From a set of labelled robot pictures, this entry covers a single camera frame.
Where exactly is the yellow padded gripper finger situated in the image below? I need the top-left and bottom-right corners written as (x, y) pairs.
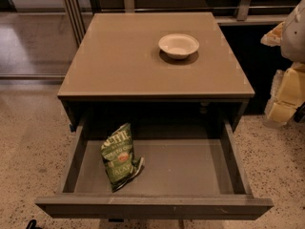
top-left (260, 22), bottom-right (284, 47)
top-left (264, 63), bottom-right (305, 124)

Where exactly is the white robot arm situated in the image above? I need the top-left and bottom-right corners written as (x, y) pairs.
top-left (261, 0), bottom-right (305, 128)

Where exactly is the black object on floor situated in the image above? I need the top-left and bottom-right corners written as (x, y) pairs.
top-left (26, 219), bottom-right (42, 229)

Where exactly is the green jalapeno chip bag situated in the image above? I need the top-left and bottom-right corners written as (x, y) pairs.
top-left (100, 123), bottom-right (144, 192)

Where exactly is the open grey top drawer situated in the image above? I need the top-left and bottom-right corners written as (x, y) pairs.
top-left (35, 117), bottom-right (274, 220)

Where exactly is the white paper bowl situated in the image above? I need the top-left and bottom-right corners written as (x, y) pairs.
top-left (158, 33), bottom-right (199, 60)

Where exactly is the grey cabinet with countertop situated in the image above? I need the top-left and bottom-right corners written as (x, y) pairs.
top-left (58, 12), bottom-right (254, 126)

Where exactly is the metal shelving frame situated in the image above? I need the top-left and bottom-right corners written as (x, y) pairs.
top-left (0, 0), bottom-right (305, 80)

